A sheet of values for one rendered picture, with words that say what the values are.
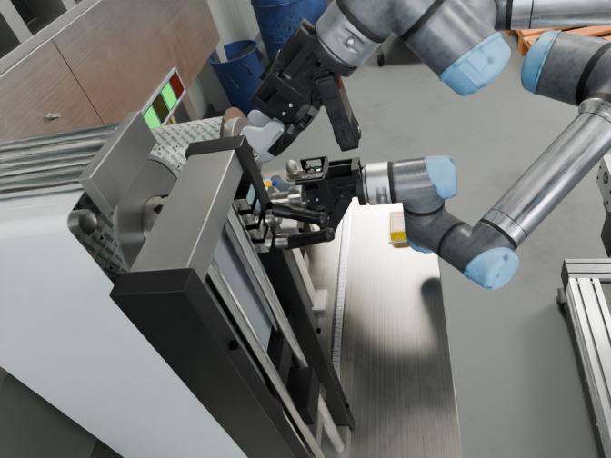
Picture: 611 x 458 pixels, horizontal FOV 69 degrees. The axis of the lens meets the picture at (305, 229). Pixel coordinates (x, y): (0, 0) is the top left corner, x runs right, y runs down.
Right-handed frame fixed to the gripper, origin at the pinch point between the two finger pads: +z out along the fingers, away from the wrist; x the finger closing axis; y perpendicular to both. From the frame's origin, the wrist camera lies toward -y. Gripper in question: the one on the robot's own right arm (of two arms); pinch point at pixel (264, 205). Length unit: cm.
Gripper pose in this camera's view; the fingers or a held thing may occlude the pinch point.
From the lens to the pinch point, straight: 86.9
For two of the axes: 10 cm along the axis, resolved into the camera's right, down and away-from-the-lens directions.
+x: -1.2, 7.0, -7.1
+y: -2.3, -7.1, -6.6
